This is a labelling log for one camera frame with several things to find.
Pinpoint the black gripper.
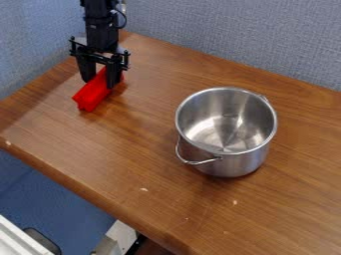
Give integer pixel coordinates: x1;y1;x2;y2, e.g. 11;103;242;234
70;37;131;89

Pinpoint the red rectangular block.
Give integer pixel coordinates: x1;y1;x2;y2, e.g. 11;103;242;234
72;68;112;112

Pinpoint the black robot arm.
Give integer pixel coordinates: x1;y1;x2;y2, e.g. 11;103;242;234
70;0;131;89

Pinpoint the stainless steel pot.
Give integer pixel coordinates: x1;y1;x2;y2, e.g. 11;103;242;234
174;87;278;177

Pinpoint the white table leg base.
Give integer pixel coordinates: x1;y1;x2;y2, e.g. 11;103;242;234
91;220;138;255

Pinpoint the white furniture piece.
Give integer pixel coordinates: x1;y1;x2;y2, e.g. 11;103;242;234
0;214;54;255

